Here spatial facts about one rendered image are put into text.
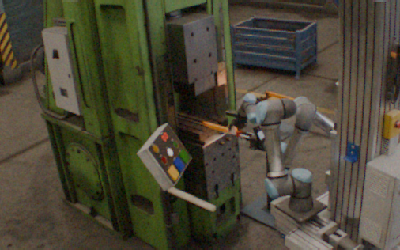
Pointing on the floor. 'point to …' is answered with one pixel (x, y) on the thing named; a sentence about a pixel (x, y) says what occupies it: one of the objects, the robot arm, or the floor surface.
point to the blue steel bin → (275, 43)
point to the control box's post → (168, 219)
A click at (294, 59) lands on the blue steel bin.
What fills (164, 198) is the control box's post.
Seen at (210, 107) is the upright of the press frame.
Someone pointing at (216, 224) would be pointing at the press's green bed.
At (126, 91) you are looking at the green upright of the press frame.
